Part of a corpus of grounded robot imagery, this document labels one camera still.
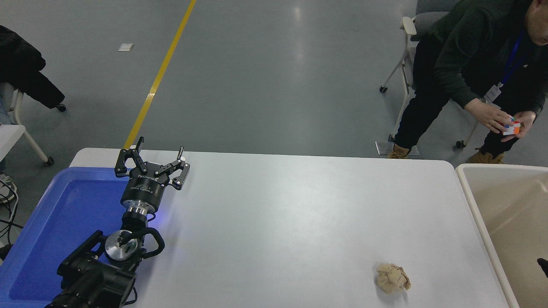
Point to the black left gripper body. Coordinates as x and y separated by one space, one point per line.
143 190

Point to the colourful puzzle cube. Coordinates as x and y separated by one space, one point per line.
512 127

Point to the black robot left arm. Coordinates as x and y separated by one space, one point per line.
94 278

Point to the person's left hand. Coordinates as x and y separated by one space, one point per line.
527 122

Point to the person's right hand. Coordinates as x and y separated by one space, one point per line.
486 113

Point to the large pale bin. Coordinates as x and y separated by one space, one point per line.
513 222

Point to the blue plastic tray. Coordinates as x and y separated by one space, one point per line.
55 214

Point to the small white side table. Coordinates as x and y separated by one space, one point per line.
9 139

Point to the crumpled tan paper ball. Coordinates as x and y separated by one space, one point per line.
391 279

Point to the white grey wheeled chair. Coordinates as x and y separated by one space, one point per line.
409 25

